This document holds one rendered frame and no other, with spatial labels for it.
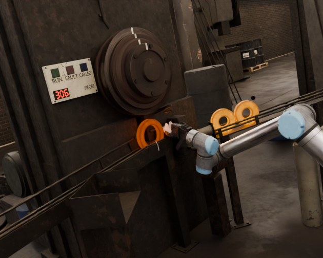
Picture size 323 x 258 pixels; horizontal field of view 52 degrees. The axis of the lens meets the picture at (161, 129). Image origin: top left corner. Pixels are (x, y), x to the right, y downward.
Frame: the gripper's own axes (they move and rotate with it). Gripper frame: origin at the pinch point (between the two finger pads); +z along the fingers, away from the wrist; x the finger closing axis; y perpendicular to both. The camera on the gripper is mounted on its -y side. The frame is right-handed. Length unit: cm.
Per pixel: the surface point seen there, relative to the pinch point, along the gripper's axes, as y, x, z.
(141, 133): 4.3, 19.7, -1.6
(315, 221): -48, -47, -82
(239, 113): 6.7, -39.8, -25.9
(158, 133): -0.5, 6.4, -1.7
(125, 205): -5, 59, -34
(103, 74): 38, 35, 10
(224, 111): 8.1, -32.2, -19.9
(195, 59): -56, -334, 243
